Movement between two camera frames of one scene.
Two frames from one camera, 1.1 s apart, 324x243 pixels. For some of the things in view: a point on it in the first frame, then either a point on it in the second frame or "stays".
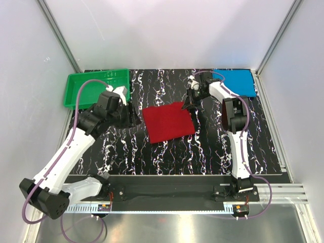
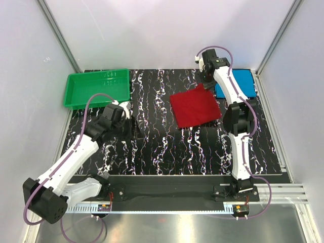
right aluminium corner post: (294, 6) stays
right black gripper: (189, 99) -> (209, 85)
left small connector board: (104, 207) stays
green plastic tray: (90, 92) stays
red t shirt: (168, 121) -> (196, 106)
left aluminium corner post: (59, 35) stays
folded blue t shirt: (239, 81) stays
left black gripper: (132, 118) -> (131, 134)
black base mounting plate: (171, 190) stays
